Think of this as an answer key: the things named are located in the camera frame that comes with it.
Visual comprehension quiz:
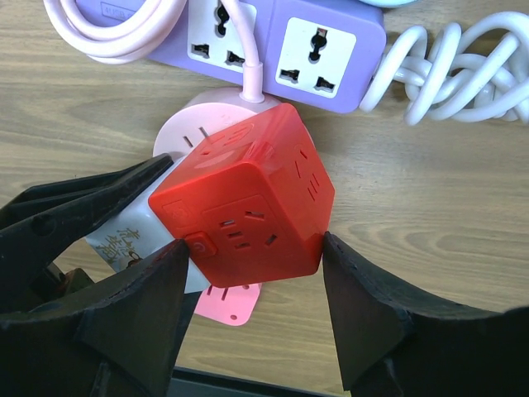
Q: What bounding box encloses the white cube socket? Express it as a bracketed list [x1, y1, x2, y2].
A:
[85, 159, 207, 294]

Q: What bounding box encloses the pink round power strip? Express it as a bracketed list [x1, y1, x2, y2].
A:
[153, 87, 280, 159]

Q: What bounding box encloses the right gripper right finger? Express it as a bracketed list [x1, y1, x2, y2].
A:
[322, 233, 528, 396]

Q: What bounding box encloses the white coiled cord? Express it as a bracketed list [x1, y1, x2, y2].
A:
[359, 11, 529, 127]

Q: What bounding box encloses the pink plug adapter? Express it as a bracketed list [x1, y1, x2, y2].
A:
[194, 284, 262, 327]

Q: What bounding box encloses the pink round strip cord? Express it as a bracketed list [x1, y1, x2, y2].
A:
[43, 0, 265, 104]

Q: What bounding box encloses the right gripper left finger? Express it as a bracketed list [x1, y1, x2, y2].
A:
[1, 241, 188, 396]

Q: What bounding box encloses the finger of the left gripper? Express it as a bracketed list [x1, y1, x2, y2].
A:
[1, 155, 174, 313]

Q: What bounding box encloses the red cube socket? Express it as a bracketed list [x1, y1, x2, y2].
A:
[149, 103, 335, 288]

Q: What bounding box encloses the purple power strip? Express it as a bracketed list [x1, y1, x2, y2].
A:
[88, 0, 388, 115]

